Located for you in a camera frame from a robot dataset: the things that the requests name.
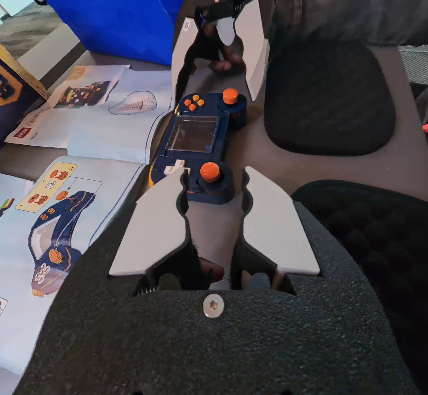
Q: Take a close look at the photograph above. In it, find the arcade cover instruction booklet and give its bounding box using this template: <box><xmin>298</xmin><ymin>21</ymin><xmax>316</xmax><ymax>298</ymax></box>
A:
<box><xmin>5</xmin><ymin>64</ymin><xmax>131</xmax><ymax>149</ymax></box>

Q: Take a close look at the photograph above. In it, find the large blue plastic bin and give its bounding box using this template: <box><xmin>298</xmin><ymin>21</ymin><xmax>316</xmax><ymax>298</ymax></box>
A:
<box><xmin>33</xmin><ymin>0</ymin><xmax>195</xmax><ymax>66</ymax></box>

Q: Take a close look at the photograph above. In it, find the blue toy brick game console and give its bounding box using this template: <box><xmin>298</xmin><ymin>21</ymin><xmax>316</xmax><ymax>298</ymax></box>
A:
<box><xmin>148</xmin><ymin>88</ymin><xmax>249</xmax><ymax>206</ymax></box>

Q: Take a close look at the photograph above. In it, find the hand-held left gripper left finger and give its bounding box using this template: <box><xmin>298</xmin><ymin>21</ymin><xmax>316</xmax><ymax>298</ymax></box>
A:
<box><xmin>108</xmin><ymin>167</ymin><xmax>203</xmax><ymax>291</ymax></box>

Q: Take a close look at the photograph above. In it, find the brick instruction booklet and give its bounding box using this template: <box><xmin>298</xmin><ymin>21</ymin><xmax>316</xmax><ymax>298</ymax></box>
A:
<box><xmin>0</xmin><ymin>155</ymin><xmax>150</xmax><ymax>376</ymax></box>

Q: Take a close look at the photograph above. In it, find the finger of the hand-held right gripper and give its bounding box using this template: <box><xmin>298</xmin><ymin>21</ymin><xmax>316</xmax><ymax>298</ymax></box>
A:
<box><xmin>234</xmin><ymin>0</ymin><xmax>271</xmax><ymax>102</ymax></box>
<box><xmin>171</xmin><ymin>14</ymin><xmax>202</xmax><ymax>102</ymax></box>

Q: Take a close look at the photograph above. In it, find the person's right hand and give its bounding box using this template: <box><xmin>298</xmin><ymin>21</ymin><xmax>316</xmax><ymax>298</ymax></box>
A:
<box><xmin>207</xmin><ymin>38</ymin><xmax>248</xmax><ymax>73</ymax></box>

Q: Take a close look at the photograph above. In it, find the yellow toy brick set box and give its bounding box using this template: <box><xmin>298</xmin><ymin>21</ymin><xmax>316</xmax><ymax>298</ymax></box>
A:
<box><xmin>0</xmin><ymin>44</ymin><xmax>51</xmax><ymax>142</ymax></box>

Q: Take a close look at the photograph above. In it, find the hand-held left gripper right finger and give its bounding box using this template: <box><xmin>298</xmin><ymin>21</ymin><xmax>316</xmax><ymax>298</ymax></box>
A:
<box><xmin>231</xmin><ymin>166</ymin><xmax>321</xmax><ymax>289</ymax></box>

